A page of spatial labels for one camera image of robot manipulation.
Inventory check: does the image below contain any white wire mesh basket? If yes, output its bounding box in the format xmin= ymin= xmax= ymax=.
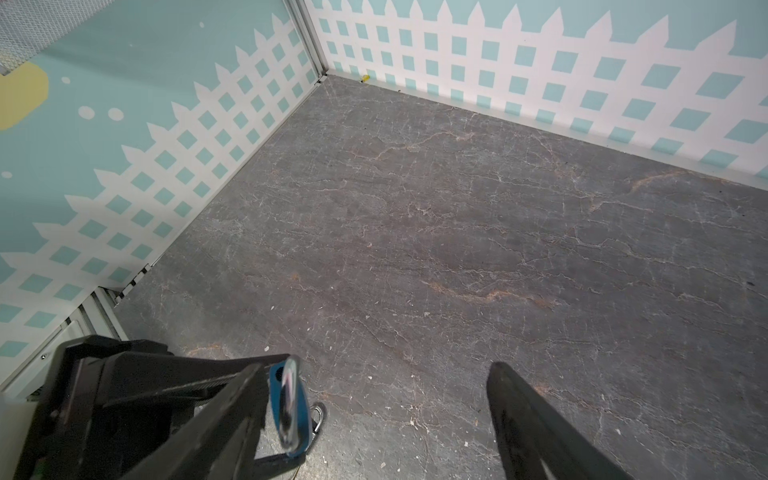
xmin=0 ymin=0 xmax=113 ymax=76

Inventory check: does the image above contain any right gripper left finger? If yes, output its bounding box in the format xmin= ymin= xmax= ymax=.
xmin=123 ymin=364 xmax=269 ymax=479

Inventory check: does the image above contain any blue padlock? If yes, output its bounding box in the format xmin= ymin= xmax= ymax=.
xmin=268 ymin=356 xmax=327 ymax=457

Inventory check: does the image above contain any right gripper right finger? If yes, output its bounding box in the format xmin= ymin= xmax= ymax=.
xmin=486 ymin=362 xmax=630 ymax=479

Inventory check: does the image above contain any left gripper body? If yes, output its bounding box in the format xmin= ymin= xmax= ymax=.
xmin=14 ymin=336 xmax=291 ymax=479

